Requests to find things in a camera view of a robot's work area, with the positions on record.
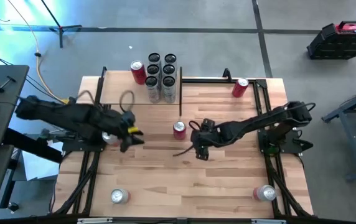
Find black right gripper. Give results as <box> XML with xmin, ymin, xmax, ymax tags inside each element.
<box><xmin>191</xmin><ymin>118</ymin><xmax>219</xmax><ymax>162</ymax></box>

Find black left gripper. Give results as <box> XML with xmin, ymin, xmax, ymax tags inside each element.
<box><xmin>114</xmin><ymin>110</ymin><xmax>145</xmax><ymax>153</ymax></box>

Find red and silver soda can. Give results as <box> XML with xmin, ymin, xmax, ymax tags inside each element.
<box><xmin>101</xmin><ymin>131</ymin><xmax>123</xmax><ymax>147</ymax></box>

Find red Coca-Cola can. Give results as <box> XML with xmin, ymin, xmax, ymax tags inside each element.
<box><xmin>252</xmin><ymin>184</ymin><xmax>278</xmax><ymax>202</ymax></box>
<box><xmin>231</xmin><ymin>77</ymin><xmax>250</xmax><ymax>98</ymax></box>
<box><xmin>129</xmin><ymin>60</ymin><xmax>148</xmax><ymax>85</ymax></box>
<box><xmin>110</xmin><ymin>187</ymin><xmax>131</xmax><ymax>205</ymax></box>
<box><xmin>172</xmin><ymin>120</ymin><xmax>187</xmax><ymax>141</ymax></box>

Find dented Celsius Peach Vibe can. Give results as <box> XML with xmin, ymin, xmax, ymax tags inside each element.
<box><xmin>148</xmin><ymin>52</ymin><xmax>162</xmax><ymax>66</ymax></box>

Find wooden shelf with black legs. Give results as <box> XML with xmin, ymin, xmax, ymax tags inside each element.
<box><xmin>98</xmin><ymin>65</ymin><xmax>184</xmax><ymax>118</ymax></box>

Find white paper sheets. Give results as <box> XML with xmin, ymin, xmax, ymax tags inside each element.
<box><xmin>21</xmin><ymin>139</ymin><xmax>63</xmax><ymax>181</ymax></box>

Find black crossbar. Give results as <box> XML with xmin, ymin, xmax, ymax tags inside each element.
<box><xmin>0</xmin><ymin>214</ymin><xmax>356</xmax><ymax>224</ymax></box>

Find black tripod stand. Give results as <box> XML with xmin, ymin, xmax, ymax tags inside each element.
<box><xmin>40</xmin><ymin>0</ymin><xmax>83</xmax><ymax>49</ymax></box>

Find blue metal workbench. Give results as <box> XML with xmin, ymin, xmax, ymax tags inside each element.
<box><xmin>322</xmin><ymin>81</ymin><xmax>356</xmax><ymax>183</ymax></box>

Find black toolbox with red lid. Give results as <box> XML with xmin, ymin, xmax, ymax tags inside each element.
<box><xmin>306</xmin><ymin>21</ymin><xmax>356</xmax><ymax>60</ymax></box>

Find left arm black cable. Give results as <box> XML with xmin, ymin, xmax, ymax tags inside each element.
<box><xmin>77</xmin><ymin>89</ymin><xmax>136</xmax><ymax>113</ymax></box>

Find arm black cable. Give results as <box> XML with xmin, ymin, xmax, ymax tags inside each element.
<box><xmin>77</xmin><ymin>89</ymin><xmax>136</xmax><ymax>113</ymax></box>
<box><xmin>173</xmin><ymin>101</ymin><xmax>317</xmax><ymax>157</ymax></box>

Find black aluminium table frame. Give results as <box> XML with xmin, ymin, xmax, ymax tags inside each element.
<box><xmin>52</xmin><ymin>77</ymin><xmax>314</xmax><ymax>218</ymax></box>

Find silver mounting bracket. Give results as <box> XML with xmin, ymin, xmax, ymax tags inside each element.
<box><xmin>77</xmin><ymin>217</ymin><xmax>113</xmax><ymax>224</ymax></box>
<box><xmin>251</xmin><ymin>218</ymin><xmax>287</xmax><ymax>224</ymax></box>

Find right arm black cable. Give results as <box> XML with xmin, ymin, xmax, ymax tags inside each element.
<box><xmin>173</xmin><ymin>101</ymin><xmax>317</xmax><ymax>157</ymax></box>

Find black cable bundle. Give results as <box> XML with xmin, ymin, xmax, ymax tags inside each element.
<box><xmin>0</xmin><ymin>48</ymin><xmax>56</xmax><ymax>100</ymax></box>

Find yellow extension cable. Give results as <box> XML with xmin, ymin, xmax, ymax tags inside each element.
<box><xmin>7</xmin><ymin>0</ymin><xmax>70</xmax><ymax>104</ymax></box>

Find black T-handle tool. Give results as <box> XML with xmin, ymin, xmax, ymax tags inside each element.
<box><xmin>0</xmin><ymin>76</ymin><xmax>17</xmax><ymax>91</ymax></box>

